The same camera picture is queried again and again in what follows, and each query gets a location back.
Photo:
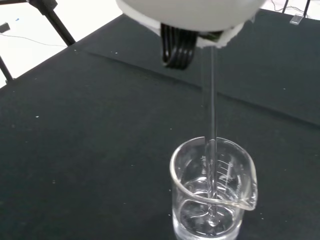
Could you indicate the small black box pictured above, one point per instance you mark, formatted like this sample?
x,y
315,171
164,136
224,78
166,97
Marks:
x,y
4,27

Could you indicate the small clear cloth clip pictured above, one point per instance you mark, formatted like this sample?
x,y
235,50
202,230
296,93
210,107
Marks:
x,y
296,19

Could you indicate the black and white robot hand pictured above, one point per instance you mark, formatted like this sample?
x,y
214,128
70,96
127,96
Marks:
x,y
190,15

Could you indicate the black bench cloth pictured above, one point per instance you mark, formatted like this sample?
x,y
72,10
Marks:
x,y
100,137

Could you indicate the thick black tripod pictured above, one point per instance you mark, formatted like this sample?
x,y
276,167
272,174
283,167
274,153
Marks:
x,y
57,25

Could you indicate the clear glass beaker with water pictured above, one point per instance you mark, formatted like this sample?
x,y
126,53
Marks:
x,y
200,220

